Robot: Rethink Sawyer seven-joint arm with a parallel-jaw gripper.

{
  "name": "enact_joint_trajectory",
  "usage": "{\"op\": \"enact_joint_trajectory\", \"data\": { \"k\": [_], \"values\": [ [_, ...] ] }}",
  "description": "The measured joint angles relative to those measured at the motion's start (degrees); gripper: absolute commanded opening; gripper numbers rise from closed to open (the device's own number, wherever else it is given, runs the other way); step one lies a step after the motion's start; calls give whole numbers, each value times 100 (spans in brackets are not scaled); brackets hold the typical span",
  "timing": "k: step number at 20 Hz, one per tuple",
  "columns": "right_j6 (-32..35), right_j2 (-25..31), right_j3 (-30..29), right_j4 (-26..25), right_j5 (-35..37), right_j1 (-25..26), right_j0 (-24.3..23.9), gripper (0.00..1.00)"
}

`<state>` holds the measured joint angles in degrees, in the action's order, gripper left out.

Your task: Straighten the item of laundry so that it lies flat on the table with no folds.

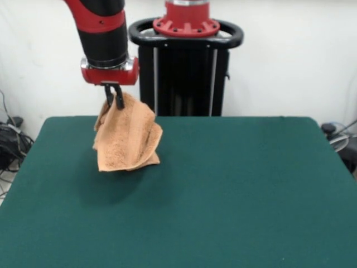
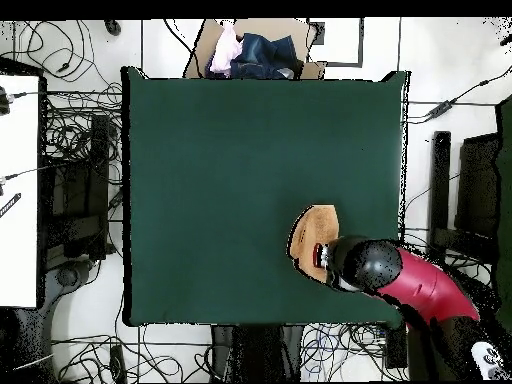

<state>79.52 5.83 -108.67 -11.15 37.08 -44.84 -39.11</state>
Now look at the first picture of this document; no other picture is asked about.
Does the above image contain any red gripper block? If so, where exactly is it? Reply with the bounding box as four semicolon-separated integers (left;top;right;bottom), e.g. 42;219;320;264
81;57;139;109

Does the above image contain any tan terry towel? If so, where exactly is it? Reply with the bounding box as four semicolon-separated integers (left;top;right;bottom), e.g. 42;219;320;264
93;92;163;173

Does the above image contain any white ring stand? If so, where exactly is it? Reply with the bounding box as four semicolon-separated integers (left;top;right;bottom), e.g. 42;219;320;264
329;133;350;153

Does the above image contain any dark green table cloth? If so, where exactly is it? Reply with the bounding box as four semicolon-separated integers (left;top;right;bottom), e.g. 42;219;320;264
0;116;357;268

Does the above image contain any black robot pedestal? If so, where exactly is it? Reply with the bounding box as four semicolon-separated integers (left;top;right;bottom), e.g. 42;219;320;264
128;17;245;117

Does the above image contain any black floor object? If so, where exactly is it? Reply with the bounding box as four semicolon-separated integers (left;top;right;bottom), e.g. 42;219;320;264
340;145;357;174

